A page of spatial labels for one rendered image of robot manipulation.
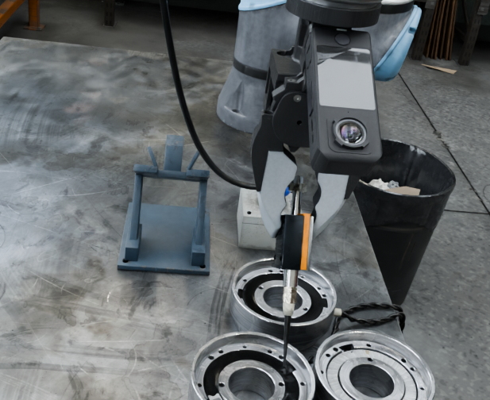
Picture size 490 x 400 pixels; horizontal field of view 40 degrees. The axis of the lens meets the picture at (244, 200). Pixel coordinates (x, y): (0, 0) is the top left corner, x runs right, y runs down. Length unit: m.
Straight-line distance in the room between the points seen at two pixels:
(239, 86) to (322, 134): 0.61
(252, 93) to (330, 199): 0.50
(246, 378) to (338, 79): 0.28
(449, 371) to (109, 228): 1.31
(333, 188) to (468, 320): 1.60
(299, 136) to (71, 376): 0.29
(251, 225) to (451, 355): 1.29
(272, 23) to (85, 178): 0.35
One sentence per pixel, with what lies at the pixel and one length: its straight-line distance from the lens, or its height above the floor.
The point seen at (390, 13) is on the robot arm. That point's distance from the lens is 0.99.
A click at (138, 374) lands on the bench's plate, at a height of 0.80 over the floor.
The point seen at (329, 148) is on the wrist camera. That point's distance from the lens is 0.45.
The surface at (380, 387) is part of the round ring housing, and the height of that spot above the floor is 0.81.
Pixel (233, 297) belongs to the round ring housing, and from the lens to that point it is 0.66.
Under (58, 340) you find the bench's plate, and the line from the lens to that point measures 0.66.
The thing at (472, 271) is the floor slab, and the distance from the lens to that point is 2.36.
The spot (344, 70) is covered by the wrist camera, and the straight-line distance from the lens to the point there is 0.49.
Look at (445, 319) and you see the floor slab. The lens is 2.11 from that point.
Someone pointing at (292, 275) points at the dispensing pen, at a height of 0.90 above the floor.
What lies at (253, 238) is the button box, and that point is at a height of 0.82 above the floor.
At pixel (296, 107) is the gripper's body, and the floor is 1.05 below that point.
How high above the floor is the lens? 1.25
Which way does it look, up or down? 31 degrees down
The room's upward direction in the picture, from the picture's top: 8 degrees clockwise
